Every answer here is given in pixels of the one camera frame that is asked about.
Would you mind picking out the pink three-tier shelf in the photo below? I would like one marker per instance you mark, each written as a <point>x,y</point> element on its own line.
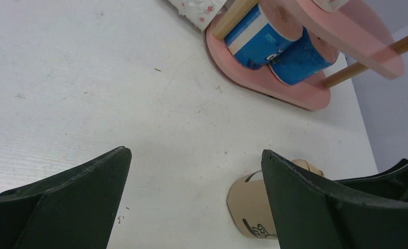
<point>355,30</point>

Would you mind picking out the blue paper roll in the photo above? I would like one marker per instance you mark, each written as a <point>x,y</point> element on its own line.
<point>264,33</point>

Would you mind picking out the brown roll cartoon print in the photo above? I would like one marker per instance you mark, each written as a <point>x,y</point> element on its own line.
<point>279,199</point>

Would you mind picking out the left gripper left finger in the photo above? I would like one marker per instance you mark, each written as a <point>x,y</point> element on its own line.
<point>72,209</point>

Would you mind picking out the lower floral paper roll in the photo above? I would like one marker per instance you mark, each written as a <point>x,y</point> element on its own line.
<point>199,12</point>

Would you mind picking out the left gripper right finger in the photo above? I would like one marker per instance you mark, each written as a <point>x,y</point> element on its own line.
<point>361,220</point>

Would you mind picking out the blue white roll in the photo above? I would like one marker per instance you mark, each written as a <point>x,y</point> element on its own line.
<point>306,57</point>

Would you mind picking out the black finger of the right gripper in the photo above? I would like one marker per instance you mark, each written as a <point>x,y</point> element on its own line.
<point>390,184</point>

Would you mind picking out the floral roll on shelf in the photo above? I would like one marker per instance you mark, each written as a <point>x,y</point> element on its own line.
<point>330,6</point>

